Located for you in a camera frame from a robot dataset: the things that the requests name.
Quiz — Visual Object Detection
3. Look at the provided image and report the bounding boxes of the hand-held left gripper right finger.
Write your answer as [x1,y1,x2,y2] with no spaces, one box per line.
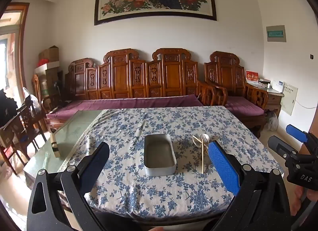
[208,140,292,231]

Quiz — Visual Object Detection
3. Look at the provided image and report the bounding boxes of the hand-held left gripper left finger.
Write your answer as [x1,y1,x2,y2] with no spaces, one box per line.
[26,142,111,231]

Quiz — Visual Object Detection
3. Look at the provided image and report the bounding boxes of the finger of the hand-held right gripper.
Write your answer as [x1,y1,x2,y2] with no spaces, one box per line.
[267,135,299,163]
[285,124,318,153]

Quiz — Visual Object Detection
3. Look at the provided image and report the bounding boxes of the wooden chopsticks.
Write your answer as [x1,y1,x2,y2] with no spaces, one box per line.
[200,145,212,166]

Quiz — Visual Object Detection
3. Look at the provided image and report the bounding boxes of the rectangular metal tin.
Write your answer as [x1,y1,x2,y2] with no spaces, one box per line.
[144,134,177,177]

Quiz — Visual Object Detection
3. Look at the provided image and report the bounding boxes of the person's right hand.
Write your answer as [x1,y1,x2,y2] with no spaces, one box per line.
[290,186,308,217]

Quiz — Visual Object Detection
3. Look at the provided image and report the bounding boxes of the grey plastic bag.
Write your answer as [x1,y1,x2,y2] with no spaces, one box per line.
[265,110,279,131]

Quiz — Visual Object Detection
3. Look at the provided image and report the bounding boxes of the wooden side table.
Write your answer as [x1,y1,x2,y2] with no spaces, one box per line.
[245,82,285,119]

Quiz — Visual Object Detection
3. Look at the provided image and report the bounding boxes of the white telephone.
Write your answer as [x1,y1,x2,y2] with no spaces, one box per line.
[268,80,285,94]

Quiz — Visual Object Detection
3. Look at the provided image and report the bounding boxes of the purple armchair cushion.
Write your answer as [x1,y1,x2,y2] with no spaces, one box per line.
[225,96,265,116]

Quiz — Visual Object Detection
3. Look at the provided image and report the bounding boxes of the purple sofa cushion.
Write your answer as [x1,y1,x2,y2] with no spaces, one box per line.
[46,94,204,121]

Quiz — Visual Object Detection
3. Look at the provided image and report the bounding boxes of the dark clothing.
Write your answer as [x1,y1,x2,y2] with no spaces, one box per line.
[93,210,225,231]

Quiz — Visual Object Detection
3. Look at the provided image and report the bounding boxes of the blue floral tablecloth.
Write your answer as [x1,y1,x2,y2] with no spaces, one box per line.
[60,105,285,221]

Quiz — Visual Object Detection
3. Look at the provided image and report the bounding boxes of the red box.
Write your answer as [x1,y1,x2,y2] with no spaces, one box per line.
[245,70,259,82]

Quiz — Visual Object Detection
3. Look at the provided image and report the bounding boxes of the dark wooden chair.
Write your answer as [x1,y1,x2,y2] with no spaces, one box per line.
[0,94,48,172]

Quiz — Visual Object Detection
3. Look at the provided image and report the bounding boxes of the white plastic bag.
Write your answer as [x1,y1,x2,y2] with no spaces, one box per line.
[23,87,40,112]

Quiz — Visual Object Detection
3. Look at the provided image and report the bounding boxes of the carved wooden armchair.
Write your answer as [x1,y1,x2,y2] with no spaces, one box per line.
[204,51,269,138]

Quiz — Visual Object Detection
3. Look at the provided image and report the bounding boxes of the black clothes pile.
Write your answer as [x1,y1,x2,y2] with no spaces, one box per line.
[0,88,18,127]

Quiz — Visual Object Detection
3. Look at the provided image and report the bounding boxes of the stack of cardboard boxes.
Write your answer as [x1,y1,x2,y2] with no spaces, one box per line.
[34,61,60,75]

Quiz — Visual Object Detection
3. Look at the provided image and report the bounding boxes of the carved wooden sofa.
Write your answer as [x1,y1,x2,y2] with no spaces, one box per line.
[42,48,215,133]

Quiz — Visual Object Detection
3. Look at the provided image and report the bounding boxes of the brown cardboard box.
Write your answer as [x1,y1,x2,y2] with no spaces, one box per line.
[38,45,59,64]

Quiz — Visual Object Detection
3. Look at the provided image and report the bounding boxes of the wall box with green label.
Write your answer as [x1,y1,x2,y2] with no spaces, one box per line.
[266,25,287,43]

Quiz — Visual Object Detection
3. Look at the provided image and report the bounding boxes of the wooden door frame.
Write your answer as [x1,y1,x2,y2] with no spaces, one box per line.
[10,2,30,95]

